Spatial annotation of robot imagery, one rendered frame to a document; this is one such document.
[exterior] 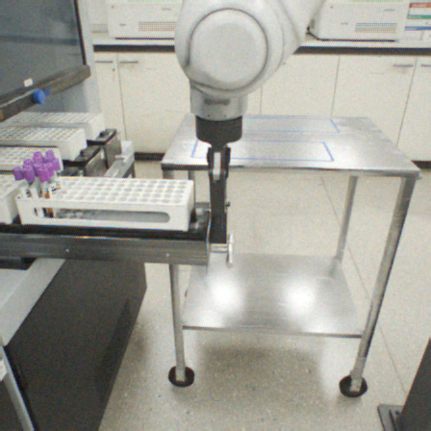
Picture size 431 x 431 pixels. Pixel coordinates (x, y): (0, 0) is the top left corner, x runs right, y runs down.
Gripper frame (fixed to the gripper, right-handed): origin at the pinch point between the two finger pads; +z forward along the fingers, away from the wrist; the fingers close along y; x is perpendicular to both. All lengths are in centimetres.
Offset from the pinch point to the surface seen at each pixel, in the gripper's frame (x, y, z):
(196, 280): -11, -49, 52
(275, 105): 26, -229, 33
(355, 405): 43, -23, 80
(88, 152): -35.5, -30.9, -1.9
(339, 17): 63, -230, -24
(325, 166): 23.0, -24.9, -2.0
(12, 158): -45.2, -14.1, -6.6
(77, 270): -33.7, -9.4, 19.3
